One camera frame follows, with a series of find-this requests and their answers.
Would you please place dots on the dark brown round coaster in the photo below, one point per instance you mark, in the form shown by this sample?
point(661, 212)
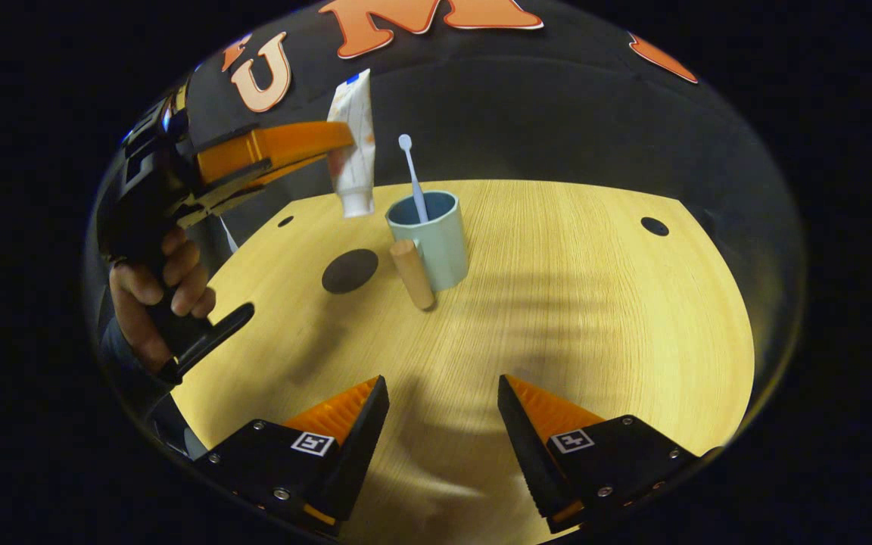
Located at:
point(350, 271)

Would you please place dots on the light blue toothbrush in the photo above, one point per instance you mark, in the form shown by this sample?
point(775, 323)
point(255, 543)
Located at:
point(414, 178)

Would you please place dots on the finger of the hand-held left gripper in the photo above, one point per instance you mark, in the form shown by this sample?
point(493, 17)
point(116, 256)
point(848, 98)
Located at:
point(277, 147)
point(232, 193)

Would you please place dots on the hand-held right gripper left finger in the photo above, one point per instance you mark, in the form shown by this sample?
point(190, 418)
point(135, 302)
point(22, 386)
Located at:
point(360, 446)

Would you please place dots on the white toothpaste tube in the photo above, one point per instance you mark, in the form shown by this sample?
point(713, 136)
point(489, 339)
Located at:
point(353, 144)

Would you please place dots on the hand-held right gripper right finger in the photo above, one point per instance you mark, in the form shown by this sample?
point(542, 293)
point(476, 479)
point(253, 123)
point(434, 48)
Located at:
point(527, 446)

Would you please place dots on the wooden desktop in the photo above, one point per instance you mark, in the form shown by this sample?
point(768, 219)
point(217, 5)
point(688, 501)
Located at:
point(595, 325)

